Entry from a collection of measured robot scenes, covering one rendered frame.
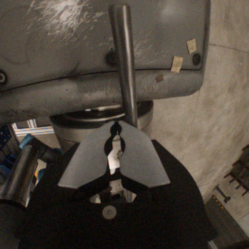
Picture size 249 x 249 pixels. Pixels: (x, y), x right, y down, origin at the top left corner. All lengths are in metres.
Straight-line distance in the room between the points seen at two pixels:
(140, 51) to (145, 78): 0.04
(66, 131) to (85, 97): 0.10
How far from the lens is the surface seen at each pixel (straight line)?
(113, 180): 0.84
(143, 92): 0.21
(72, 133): 0.25
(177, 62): 0.22
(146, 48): 0.19
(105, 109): 0.26
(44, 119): 1.45
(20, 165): 0.46
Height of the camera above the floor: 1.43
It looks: 57 degrees down
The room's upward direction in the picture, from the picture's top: 150 degrees clockwise
